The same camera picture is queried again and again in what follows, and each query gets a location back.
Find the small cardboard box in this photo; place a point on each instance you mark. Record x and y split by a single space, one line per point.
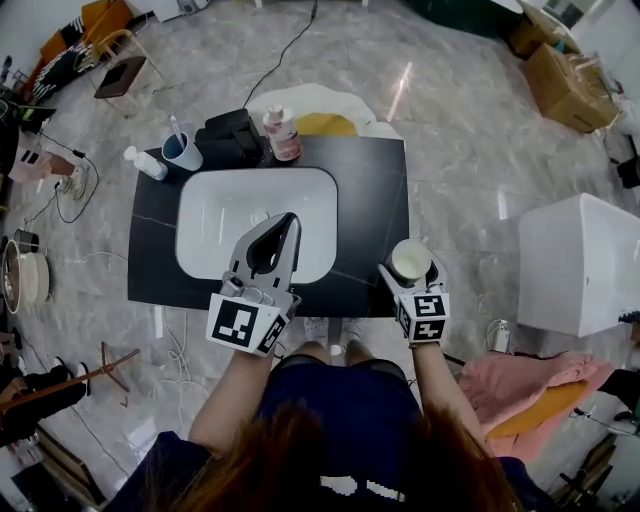
532 32

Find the person's right leg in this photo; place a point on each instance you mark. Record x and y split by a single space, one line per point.
359 352

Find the white cup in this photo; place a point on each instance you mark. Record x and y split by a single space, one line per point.
409 260

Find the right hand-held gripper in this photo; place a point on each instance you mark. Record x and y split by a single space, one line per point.
425 315

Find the green bathtub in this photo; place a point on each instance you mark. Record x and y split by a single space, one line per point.
465 15

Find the person's navy dress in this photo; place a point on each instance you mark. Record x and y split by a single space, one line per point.
340 400

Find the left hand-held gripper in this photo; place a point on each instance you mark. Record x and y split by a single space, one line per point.
235 320

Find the white bottle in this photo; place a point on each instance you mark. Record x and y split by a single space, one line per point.
150 165

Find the person's leg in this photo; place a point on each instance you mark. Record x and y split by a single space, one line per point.
314 350
359 352

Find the pink blanket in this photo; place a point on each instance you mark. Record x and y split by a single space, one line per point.
505 380

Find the person's right forearm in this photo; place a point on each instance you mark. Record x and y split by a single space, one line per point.
440 390

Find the person's left shoe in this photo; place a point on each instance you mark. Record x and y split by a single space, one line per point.
316 330

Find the white power adapter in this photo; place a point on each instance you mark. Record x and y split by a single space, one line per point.
501 336

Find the white box cabinet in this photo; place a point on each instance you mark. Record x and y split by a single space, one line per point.
575 265

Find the metal pot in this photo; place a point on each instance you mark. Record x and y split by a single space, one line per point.
10 277

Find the wooden coat rack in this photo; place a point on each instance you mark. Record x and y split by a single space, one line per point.
75 380

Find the pink box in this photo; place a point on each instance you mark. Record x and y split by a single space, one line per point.
35 165

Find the person's left forearm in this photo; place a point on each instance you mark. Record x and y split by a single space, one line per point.
225 400

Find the blue cup with toothbrush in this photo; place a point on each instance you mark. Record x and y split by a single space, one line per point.
182 155

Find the clear slippers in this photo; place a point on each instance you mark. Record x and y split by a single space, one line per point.
75 182

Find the white sink basin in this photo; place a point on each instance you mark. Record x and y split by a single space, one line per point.
225 210

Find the black and white striped cloth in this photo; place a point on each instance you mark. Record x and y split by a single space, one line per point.
62 65

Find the white round basin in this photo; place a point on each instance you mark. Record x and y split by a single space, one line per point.
36 277

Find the white and yellow rug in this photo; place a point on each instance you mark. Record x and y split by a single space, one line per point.
325 107

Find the pink-labelled clear bottle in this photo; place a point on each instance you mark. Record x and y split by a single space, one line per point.
282 132

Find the person's right shoe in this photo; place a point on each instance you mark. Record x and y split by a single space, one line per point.
352 330

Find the person's left leg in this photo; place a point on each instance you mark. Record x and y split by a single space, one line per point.
314 350

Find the person's shoe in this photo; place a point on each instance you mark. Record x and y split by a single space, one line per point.
316 330
352 330

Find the large cardboard box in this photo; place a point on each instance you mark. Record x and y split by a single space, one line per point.
570 95

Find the wooden chair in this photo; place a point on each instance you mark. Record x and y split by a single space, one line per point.
120 75

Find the yellow cloth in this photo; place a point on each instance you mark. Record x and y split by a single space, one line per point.
545 407

